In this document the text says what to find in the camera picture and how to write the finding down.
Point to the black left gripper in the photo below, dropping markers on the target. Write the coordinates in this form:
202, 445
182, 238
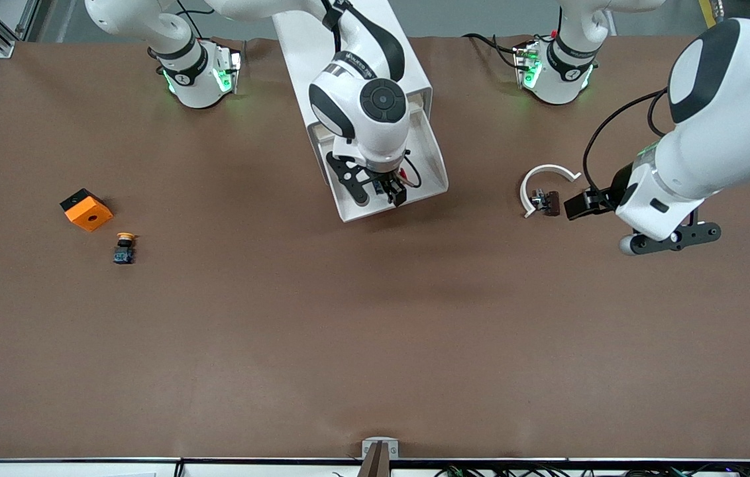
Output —
615, 186

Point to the red push button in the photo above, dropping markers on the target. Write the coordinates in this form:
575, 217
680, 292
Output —
402, 174

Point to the orange box with hole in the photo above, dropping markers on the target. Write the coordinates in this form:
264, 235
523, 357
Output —
90, 215

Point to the white plastic drawer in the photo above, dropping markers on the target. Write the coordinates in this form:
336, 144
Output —
417, 101
431, 165

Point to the white table edge rail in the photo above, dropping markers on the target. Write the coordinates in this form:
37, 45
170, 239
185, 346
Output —
50, 467

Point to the brown terminal block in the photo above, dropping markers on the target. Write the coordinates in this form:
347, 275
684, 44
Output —
552, 203

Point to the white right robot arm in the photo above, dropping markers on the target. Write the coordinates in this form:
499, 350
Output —
375, 99

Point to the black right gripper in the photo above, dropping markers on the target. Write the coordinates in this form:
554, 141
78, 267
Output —
385, 181

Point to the white curved plastic arc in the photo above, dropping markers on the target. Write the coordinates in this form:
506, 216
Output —
523, 193

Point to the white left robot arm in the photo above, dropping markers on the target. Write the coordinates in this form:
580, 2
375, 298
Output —
719, 99

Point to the grey metal bracket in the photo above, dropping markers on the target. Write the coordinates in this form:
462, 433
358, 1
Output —
366, 447

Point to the white four-drawer cabinet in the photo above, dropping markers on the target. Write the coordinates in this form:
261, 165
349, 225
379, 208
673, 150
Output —
295, 59

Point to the aluminium frame profile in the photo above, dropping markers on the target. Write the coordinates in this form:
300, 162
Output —
4, 43

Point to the yellow push button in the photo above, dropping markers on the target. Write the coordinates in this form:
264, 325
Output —
124, 254

